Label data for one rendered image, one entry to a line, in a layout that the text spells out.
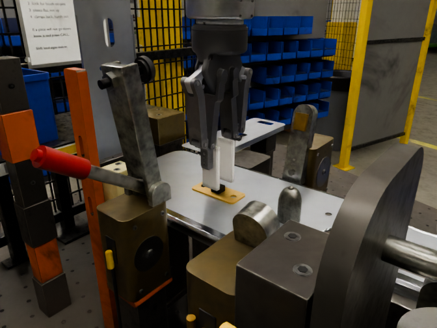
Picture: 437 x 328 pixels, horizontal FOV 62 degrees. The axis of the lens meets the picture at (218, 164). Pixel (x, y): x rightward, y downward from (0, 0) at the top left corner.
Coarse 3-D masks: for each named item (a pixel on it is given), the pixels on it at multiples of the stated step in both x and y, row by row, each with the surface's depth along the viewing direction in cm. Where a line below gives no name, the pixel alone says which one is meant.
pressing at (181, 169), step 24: (168, 168) 67; (192, 168) 67; (240, 168) 67; (192, 192) 58; (264, 192) 58; (312, 192) 58; (168, 216) 50; (192, 216) 51; (216, 216) 51; (312, 216) 51; (216, 240) 45; (408, 240) 46; (432, 240) 46; (408, 288) 38
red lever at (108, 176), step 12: (36, 156) 33; (48, 156) 33; (60, 156) 34; (72, 156) 36; (48, 168) 34; (60, 168) 34; (72, 168) 35; (84, 168) 36; (96, 168) 38; (96, 180) 38; (108, 180) 39; (120, 180) 41; (132, 180) 42; (144, 192) 44
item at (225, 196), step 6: (198, 186) 59; (222, 186) 57; (198, 192) 58; (204, 192) 57; (210, 192) 57; (216, 192) 57; (222, 192) 57; (228, 192) 57; (234, 192) 57; (240, 192) 57; (216, 198) 56; (222, 198) 55; (228, 198) 55; (234, 198) 55; (240, 198) 55
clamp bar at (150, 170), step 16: (112, 64) 37; (128, 64) 37; (144, 64) 39; (112, 80) 37; (128, 80) 37; (144, 80) 40; (112, 96) 39; (128, 96) 37; (128, 112) 38; (144, 112) 40; (128, 128) 40; (144, 128) 40; (128, 144) 41; (144, 144) 41; (128, 160) 43; (144, 160) 41; (144, 176) 42; (160, 176) 44
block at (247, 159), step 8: (240, 152) 80; (248, 152) 80; (256, 152) 80; (240, 160) 75; (248, 160) 75; (256, 160) 75; (264, 160) 75; (248, 168) 72; (256, 168) 73; (264, 168) 76
